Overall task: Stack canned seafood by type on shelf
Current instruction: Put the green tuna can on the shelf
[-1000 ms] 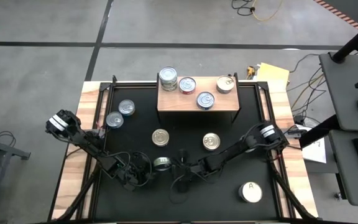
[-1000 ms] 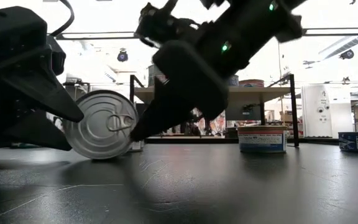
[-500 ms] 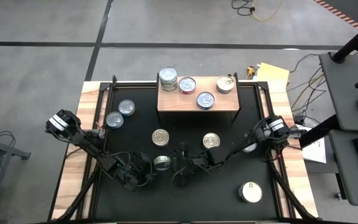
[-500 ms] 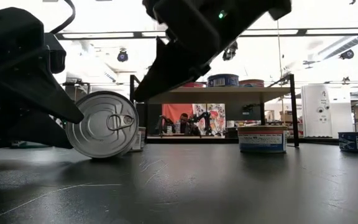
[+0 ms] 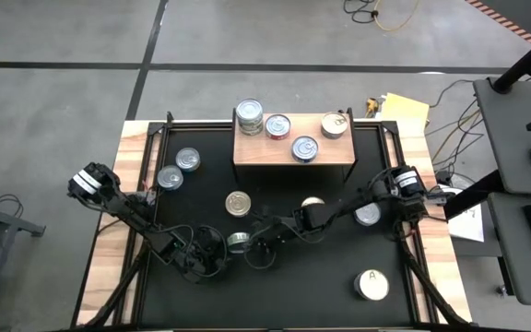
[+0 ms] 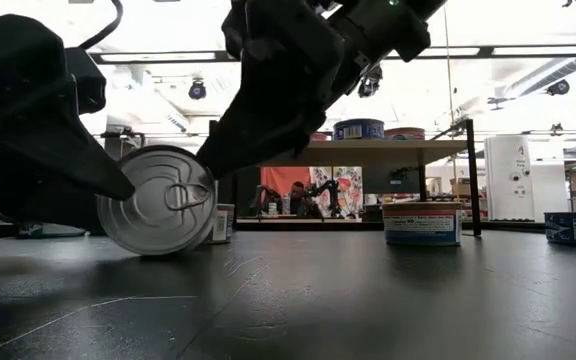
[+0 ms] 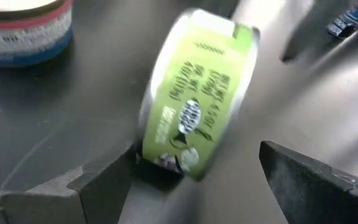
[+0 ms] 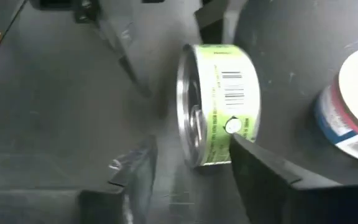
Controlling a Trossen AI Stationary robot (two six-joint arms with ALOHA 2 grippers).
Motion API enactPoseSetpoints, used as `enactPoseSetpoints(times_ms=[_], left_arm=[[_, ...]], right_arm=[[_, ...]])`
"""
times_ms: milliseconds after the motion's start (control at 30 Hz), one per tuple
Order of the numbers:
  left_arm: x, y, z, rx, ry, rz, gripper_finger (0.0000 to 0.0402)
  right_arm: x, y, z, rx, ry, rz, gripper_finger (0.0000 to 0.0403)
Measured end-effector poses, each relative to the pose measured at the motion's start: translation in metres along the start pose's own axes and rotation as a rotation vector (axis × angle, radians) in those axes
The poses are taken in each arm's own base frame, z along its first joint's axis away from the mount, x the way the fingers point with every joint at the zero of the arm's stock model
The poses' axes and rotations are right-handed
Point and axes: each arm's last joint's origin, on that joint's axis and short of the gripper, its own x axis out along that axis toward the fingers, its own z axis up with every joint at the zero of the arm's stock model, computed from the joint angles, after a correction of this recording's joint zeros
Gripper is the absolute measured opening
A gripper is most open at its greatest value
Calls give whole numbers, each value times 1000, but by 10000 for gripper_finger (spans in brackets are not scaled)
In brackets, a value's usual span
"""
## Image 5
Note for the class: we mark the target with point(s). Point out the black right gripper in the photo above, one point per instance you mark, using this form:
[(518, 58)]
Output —
[(272, 235)]

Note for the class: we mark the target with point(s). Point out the red label tuna can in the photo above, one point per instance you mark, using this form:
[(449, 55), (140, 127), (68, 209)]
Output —
[(278, 125)]

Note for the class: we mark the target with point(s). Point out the Wild Planet blue can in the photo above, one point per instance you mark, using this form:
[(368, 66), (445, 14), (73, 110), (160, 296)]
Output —
[(334, 123)]

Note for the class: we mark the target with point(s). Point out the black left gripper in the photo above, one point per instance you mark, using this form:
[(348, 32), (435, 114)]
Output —
[(203, 253)]

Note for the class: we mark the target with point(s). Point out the grey desk with monitor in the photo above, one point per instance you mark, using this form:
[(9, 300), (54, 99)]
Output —
[(505, 138)]

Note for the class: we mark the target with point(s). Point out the yellow power plug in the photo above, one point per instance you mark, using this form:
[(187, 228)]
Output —
[(371, 105)]

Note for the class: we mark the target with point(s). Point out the white paper sheet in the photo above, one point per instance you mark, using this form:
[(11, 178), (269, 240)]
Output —
[(470, 226)]

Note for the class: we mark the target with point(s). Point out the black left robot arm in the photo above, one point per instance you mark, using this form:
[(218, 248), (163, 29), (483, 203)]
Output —
[(132, 216)]

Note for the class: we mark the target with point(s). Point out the dark blue barcode can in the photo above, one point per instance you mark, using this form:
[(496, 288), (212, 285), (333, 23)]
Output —
[(304, 147)]

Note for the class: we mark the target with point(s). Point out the gold lid red blue can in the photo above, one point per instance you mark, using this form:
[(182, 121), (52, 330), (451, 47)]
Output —
[(312, 201), (238, 203)]

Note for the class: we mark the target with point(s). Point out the teal label fish can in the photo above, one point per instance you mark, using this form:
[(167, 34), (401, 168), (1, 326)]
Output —
[(170, 177), (187, 159)]

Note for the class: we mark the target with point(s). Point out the black camera stand pole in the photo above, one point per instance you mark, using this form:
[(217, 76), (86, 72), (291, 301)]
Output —
[(523, 64)]

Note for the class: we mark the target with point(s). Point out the yellow paper pad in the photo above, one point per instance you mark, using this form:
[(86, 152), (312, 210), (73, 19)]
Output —
[(406, 108)]

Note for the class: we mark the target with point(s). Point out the wooden shelf with black frame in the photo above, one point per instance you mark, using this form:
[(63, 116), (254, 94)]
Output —
[(265, 154)]

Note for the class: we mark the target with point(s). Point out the black diagonal support pole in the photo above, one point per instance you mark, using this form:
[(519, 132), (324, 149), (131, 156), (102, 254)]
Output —
[(477, 193)]

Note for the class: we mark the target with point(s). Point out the grey metal stand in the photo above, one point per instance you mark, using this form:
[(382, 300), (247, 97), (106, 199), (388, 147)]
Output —
[(12, 222)]

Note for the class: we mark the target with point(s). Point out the dark blue fish can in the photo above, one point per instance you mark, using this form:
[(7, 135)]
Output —
[(367, 216)]

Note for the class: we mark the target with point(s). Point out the tuna can with silver lid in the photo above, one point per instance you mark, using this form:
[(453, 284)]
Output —
[(238, 240)]

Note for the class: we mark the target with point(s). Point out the green Bumble Bee tuna can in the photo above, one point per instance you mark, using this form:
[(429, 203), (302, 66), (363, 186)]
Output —
[(250, 133), (250, 126), (250, 110)]

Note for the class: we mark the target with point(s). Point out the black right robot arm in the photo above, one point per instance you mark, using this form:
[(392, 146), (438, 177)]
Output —
[(314, 216)]

